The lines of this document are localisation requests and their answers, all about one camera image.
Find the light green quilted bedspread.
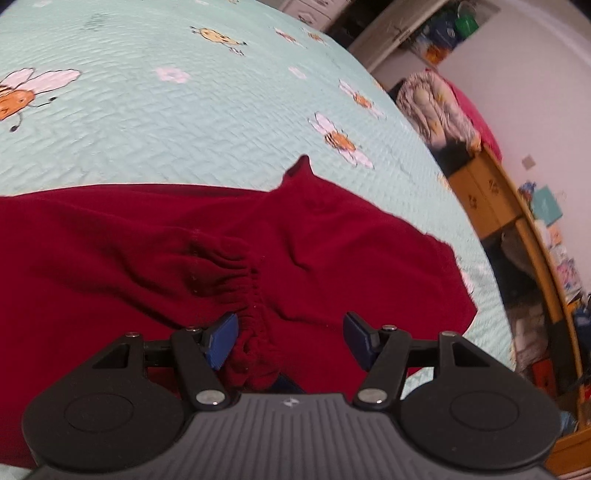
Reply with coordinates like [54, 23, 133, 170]
[1, 1, 515, 366]

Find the pink red pillow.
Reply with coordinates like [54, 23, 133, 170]
[443, 78, 503, 163]

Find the wooden bedside cabinet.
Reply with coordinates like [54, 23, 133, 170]
[441, 144, 590, 479]

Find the dark red knit sweater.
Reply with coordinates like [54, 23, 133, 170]
[1, 157, 477, 467]

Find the white door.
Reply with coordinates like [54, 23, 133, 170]
[348, 0, 447, 73]

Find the wall socket plate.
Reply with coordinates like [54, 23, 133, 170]
[522, 156, 536, 170]

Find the white drawer cabinet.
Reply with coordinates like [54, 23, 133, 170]
[280, 0, 351, 31]

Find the rolled floral quilt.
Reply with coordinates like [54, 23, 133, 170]
[395, 70, 482, 153]

